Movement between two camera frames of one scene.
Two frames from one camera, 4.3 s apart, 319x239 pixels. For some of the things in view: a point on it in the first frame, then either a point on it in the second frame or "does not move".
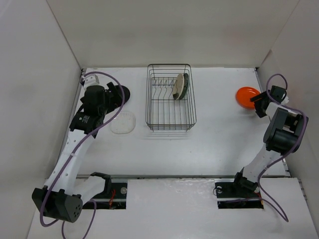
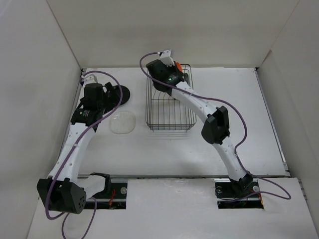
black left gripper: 113,100 does not move
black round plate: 126,92 does not move
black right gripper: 259,111 → 176,70
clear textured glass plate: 123,123 does not move
